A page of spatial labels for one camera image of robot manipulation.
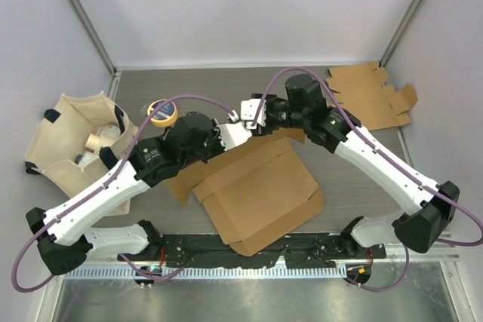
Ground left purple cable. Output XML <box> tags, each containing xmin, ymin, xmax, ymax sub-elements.
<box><xmin>11</xmin><ymin>94</ymin><xmax>238</xmax><ymax>293</ymax></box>

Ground white slotted cable duct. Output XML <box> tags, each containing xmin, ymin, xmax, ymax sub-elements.
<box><xmin>64</xmin><ymin>263</ymin><xmax>347</xmax><ymax>281</ymax></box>

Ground large brown cardboard box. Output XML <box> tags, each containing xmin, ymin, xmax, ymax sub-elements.
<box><xmin>167</xmin><ymin>129</ymin><xmax>324</xmax><ymax>256</ymax></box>

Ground yellow masking tape roll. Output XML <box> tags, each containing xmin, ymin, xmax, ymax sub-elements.
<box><xmin>146</xmin><ymin>100</ymin><xmax>178</xmax><ymax>128</ymax></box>

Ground cardboard tube in bag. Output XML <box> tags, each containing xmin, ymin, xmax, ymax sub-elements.
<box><xmin>85</xmin><ymin>133</ymin><xmax>102</xmax><ymax>152</ymax></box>

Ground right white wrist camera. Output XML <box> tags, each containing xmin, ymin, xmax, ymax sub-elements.
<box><xmin>240</xmin><ymin>99</ymin><xmax>266</xmax><ymax>130</ymax></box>

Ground right aluminium frame post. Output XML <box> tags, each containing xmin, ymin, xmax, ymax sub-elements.
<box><xmin>379</xmin><ymin>0</ymin><xmax>425</xmax><ymax>67</ymax></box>

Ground purple cable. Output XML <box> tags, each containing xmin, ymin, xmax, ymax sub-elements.
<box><xmin>251</xmin><ymin>67</ymin><xmax>483</xmax><ymax>247</ymax></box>
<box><xmin>11</xmin><ymin>94</ymin><xmax>238</xmax><ymax>293</ymax></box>

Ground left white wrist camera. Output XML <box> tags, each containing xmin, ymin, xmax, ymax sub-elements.
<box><xmin>217</xmin><ymin>110</ymin><xmax>252</xmax><ymax>151</ymax></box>

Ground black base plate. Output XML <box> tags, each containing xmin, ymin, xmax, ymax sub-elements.
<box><xmin>116</xmin><ymin>232</ymin><xmax>387</xmax><ymax>268</ymax></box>

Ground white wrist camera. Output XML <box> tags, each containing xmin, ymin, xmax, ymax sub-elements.
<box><xmin>240</xmin><ymin>99</ymin><xmax>266</xmax><ymax>130</ymax></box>
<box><xmin>217</xmin><ymin>110</ymin><xmax>252</xmax><ymax>151</ymax></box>

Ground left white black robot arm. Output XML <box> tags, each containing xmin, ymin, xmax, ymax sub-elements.
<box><xmin>26</xmin><ymin>112</ymin><xmax>251</xmax><ymax>275</ymax></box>

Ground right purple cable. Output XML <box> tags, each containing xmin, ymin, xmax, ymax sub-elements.
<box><xmin>251</xmin><ymin>67</ymin><xmax>483</xmax><ymax>247</ymax></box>

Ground aluminium frame post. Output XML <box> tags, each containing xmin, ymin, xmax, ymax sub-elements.
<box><xmin>379</xmin><ymin>0</ymin><xmax>425</xmax><ymax>67</ymax></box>
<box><xmin>67</xmin><ymin>0</ymin><xmax>117</xmax><ymax>76</ymax></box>

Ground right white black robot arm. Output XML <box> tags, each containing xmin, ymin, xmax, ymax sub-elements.
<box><xmin>241</xmin><ymin>74</ymin><xmax>460</xmax><ymax>258</ymax></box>

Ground left aluminium frame post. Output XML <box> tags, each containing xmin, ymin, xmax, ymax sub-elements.
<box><xmin>67</xmin><ymin>0</ymin><xmax>117</xmax><ymax>76</ymax></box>

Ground beige canvas tote bag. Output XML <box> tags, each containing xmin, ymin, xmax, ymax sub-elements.
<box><xmin>24</xmin><ymin>93</ymin><xmax>138</xmax><ymax>198</ymax></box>

